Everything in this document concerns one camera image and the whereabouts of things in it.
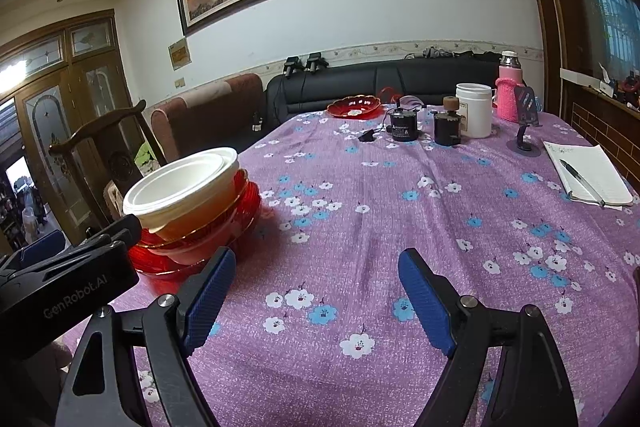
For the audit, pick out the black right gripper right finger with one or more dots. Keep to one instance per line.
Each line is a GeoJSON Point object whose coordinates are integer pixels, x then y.
{"type": "Point", "coordinates": [531, 387]}

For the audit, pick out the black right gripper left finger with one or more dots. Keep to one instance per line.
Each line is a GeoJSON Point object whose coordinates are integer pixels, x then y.
{"type": "Point", "coordinates": [103, 389]}

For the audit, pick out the large red glass plate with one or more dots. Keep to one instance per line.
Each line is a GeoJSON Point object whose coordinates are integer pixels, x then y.
{"type": "Point", "coordinates": [166, 266]}

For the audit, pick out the beige paper bowl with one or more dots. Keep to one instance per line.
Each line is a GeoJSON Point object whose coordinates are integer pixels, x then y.
{"type": "Point", "coordinates": [194, 213]}

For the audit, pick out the white foam bowl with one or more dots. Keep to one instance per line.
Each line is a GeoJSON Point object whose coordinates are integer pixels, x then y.
{"type": "Point", "coordinates": [184, 181]}
{"type": "Point", "coordinates": [177, 198]}

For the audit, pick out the small red gold-rimmed plate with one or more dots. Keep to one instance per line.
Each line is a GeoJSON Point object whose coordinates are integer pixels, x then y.
{"type": "Point", "coordinates": [196, 246]}

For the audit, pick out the dark wooden chair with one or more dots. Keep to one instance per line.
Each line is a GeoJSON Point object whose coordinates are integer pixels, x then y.
{"type": "Point", "coordinates": [113, 152]}

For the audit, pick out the wooden glass door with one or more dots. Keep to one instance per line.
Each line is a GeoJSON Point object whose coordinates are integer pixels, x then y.
{"type": "Point", "coordinates": [59, 77]}

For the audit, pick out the black pen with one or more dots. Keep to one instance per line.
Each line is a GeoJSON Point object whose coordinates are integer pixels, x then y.
{"type": "Point", "coordinates": [588, 187]}

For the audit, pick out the purple floral tablecloth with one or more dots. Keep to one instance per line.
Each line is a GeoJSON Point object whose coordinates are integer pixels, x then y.
{"type": "Point", "coordinates": [317, 329]}

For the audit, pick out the white notebook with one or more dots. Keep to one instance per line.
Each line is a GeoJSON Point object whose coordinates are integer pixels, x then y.
{"type": "Point", "coordinates": [595, 166]}

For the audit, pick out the brown armchair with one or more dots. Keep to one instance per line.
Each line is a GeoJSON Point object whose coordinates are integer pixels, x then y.
{"type": "Point", "coordinates": [219, 113]}

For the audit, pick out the black grinder with wooden knob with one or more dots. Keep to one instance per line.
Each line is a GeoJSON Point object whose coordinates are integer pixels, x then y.
{"type": "Point", "coordinates": [447, 123]}

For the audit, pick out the purple phone stand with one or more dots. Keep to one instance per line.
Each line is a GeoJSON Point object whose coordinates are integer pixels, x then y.
{"type": "Point", "coordinates": [526, 109]}

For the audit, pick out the black cylindrical pump device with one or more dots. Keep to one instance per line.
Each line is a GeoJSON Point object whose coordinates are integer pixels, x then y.
{"type": "Point", "coordinates": [403, 125]}

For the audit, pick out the white plastic jar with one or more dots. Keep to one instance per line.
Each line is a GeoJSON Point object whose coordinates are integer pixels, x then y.
{"type": "Point", "coordinates": [475, 109]}

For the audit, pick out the black power adapter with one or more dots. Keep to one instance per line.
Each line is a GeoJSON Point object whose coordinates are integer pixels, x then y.
{"type": "Point", "coordinates": [368, 136]}

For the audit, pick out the pink sleeved thermos bottle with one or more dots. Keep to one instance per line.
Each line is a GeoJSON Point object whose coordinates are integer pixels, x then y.
{"type": "Point", "coordinates": [510, 77]}

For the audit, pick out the black leather sofa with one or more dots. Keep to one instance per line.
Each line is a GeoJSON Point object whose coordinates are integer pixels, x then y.
{"type": "Point", "coordinates": [430, 79]}

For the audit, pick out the far red glass plate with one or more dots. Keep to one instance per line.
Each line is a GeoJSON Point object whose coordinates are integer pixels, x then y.
{"type": "Point", "coordinates": [355, 107]}

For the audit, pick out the black clamp on sofa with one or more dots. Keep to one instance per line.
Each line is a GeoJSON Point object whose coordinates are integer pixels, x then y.
{"type": "Point", "coordinates": [292, 64]}
{"type": "Point", "coordinates": [315, 62]}

